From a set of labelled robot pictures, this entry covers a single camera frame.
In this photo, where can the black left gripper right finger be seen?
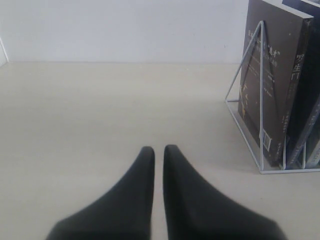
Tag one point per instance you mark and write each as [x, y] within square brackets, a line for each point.
[195, 210]

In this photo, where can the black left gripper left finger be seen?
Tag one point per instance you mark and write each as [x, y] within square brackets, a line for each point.
[123, 213]

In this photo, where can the blue moon cover book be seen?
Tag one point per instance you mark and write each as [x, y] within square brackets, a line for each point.
[306, 106]

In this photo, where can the dark grey Rashomon book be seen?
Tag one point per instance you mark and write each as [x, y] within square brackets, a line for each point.
[287, 32]

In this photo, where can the white wire book rack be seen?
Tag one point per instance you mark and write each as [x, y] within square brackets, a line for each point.
[257, 150]

